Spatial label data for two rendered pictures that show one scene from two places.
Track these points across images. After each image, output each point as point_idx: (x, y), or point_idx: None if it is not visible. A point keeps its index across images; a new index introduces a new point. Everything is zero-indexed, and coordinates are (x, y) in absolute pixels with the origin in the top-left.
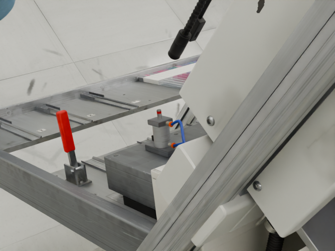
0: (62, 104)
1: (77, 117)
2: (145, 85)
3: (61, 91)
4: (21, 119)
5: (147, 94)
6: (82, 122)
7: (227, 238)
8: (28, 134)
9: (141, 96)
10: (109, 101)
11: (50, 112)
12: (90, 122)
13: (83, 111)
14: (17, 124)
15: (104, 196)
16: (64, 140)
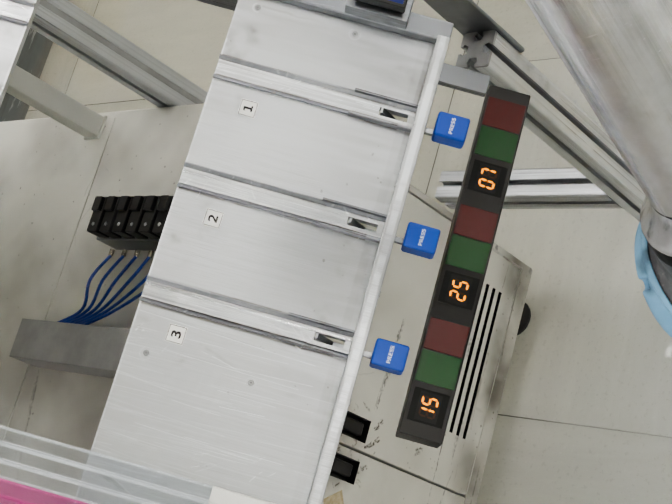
0: (355, 271)
1: (233, 197)
2: (250, 475)
3: (378, 285)
4: (358, 150)
5: (188, 399)
6: (194, 172)
7: None
8: (255, 80)
9: (189, 376)
10: (245, 319)
11: (322, 200)
12: (179, 180)
13: (252, 236)
14: (337, 121)
15: None
16: None
